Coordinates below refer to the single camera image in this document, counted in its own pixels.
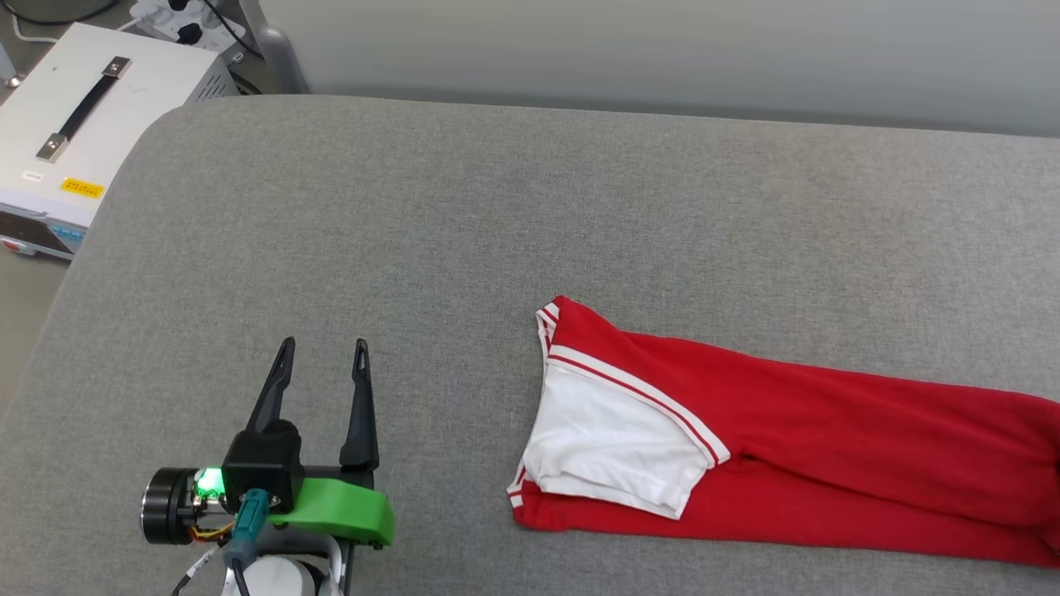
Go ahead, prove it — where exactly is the white equipment box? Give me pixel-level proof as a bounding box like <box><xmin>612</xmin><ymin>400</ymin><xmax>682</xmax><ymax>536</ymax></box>
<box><xmin>0</xmin><ymin>22</ymin><xmax>242</xmax><ymax>262</ymax></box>

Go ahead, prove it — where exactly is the thin black floor cable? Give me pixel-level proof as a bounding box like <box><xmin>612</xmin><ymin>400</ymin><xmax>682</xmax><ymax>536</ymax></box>
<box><xmin>0</xmin><ymin>0</ymin><xmax>122</xmax><ymax>26</ymax></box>

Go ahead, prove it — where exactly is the black strap handle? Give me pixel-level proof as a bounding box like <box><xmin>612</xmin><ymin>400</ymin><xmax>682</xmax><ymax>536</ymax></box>
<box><xmin>35</xmin><ymin>55</ymin><xmax>133</xmax><ymax>164</ymax></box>

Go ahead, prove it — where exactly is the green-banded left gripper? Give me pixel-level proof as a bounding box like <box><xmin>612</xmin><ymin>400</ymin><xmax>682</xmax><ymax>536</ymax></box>
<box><xmin>245</xmin><ymin>335</ymin><xmax>397</xmax><ymax>550</ymax></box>

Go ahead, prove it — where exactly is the grey metal stand leg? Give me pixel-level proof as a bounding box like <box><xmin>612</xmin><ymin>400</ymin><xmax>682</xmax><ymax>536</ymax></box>
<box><xmin>239</xmin><ymin>0</ymin><xmax>312</xmax><ymax>95</ymax></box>

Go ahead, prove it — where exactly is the teal left camera plug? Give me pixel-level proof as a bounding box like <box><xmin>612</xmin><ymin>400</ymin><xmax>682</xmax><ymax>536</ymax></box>
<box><xmin>229</xmin><ymin>488</ymin><xmax>273</xmax><ymax>566</ymax></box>

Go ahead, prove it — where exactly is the white power strip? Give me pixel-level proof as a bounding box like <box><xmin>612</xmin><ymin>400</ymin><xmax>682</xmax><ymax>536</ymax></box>
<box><xmin>128</xmin><ymin>0</ymin><xmax>248</xmax><ymax>60</ymax></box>

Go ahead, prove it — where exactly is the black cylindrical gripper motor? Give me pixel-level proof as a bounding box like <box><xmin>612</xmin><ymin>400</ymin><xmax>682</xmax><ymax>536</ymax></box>
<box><xmin>140</xmin><ymin>467</ymin><xmax>226</xmax><ymax>547</ymax></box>

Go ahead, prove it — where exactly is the red and white garment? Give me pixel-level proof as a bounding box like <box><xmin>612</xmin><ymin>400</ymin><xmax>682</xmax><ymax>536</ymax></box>
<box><xmin>506</xmin><ymin>295</ymin><xmax>1060</xmax><ymax>570</ymax></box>

